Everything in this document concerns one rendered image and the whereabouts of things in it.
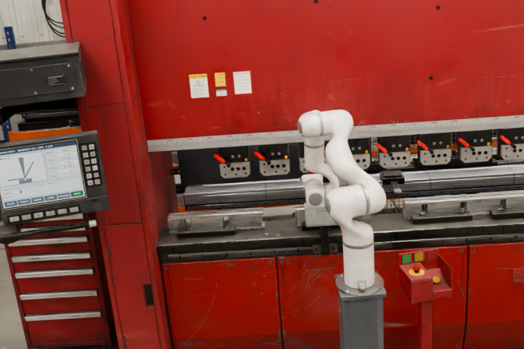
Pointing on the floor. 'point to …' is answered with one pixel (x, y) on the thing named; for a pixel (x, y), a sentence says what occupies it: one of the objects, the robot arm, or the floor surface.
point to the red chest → (61, 285)
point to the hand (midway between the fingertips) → (311, 174)
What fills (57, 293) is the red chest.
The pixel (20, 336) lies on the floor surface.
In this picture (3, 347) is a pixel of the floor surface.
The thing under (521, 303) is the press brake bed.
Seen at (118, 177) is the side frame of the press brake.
